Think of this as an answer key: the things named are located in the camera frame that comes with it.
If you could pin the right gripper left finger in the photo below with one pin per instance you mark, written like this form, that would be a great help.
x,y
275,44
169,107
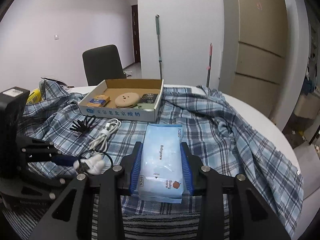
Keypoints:
x,y
70,216

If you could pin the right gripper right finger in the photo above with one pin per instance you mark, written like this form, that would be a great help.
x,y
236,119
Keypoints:
x,y
250,217

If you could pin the white plush keychain toy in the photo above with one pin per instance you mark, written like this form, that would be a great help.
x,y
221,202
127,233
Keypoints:
x,y
95,165

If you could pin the blue baby wipes pack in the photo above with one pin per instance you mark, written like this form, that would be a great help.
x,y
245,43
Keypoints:
x,y
161,172

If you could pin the yellow packet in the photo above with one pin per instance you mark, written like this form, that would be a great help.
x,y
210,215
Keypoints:
x,y
34,97

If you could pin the blue plaid shirt cloth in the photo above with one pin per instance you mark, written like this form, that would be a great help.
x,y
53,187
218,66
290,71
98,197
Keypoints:
x,y
213,130

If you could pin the orange blue small box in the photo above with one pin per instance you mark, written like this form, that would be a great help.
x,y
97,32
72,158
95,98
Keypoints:
x,y
99,101

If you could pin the round tan cookie-shaped object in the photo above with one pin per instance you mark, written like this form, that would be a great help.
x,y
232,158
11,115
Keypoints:
x,y
127,100

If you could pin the white cardboard tray box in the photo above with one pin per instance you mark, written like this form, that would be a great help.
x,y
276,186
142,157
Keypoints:
x,y
115,87

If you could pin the dark grey chair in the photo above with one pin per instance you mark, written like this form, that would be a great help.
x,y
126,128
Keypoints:
x,y
102,63

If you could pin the black small box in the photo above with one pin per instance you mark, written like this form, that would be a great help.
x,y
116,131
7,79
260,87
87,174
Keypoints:
x,y
147,101

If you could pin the gold three-door refrigerator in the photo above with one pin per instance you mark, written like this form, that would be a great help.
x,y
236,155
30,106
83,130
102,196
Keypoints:
x,y
254,51

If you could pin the dark brown door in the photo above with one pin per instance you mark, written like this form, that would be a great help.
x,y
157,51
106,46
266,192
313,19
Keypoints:
x,y
135,32

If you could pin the grey green mop handle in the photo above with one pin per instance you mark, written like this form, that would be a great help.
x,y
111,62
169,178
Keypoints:
x,y
159,46

